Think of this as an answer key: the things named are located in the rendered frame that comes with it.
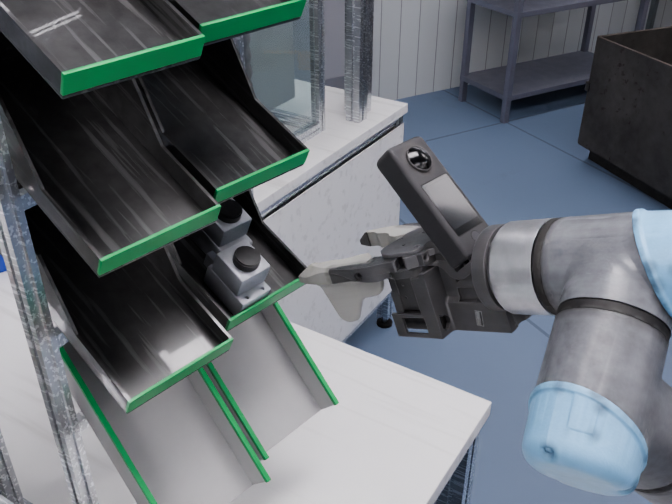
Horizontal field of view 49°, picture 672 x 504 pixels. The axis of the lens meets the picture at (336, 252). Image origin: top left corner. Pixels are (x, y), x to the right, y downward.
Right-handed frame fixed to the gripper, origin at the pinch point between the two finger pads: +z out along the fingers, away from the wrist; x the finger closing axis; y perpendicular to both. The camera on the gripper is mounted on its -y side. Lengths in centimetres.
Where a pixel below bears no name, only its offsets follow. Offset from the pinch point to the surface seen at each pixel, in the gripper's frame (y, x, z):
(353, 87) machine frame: -8, 111, 99
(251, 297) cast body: 3.8, -2.9, 12.8
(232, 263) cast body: -0.7, -3.8, 12.7
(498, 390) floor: 101, 127, 93
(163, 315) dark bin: 1.9, -11.5, 17.0
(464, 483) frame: 55, 31, 24
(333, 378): 32, 23, 38
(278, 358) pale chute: 16.8, 5.1, 24.4
